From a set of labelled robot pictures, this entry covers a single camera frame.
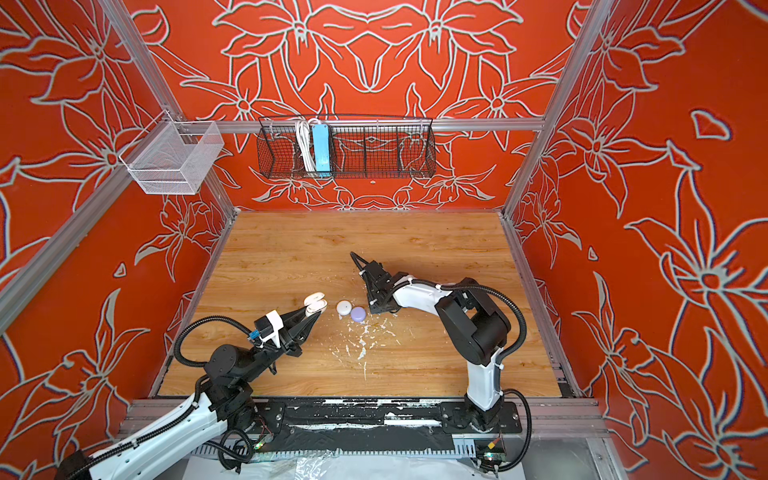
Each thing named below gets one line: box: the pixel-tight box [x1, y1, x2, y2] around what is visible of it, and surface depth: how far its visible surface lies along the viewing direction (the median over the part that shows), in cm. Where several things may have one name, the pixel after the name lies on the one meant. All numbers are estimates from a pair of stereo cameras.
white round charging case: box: [336, 299, 353, 316], surface depth 92 cm
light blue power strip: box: [312, 124, 331, 172], surface depth 91 cm
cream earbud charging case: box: [304, 292, 328, 317], surface depth 67 cm
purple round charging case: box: [351, 306, 367, 322], surface depth 92 cm
